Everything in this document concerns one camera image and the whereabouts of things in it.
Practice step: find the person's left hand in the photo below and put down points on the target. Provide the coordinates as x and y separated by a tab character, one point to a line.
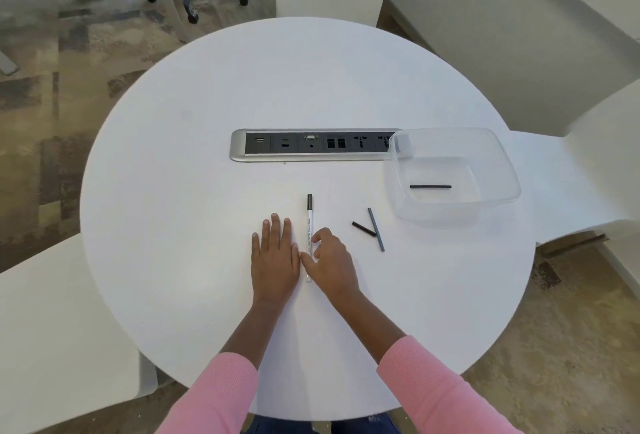
275	268

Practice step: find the person's right hand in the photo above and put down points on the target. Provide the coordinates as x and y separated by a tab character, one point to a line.
332	268

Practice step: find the small black end plug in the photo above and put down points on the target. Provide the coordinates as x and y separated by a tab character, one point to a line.
363	228

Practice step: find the white marker with black cap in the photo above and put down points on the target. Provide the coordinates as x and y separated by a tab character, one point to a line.
309	218

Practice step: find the grey refill stick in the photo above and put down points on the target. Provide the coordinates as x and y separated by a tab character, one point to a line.
376	229

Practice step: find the old black ink refill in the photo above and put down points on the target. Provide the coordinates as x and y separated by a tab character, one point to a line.
430	186

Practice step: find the person's left forearm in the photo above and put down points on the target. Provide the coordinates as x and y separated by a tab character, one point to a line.
225	373

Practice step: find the person's right forearm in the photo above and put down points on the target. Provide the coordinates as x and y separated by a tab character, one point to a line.
425	378

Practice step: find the silver table socket panel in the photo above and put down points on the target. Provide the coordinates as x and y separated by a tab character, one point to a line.
290	146

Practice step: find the clear plastic container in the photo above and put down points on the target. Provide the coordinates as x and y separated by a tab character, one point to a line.
450	158

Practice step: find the grey desk leg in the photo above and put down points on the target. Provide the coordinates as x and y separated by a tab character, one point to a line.
7	62

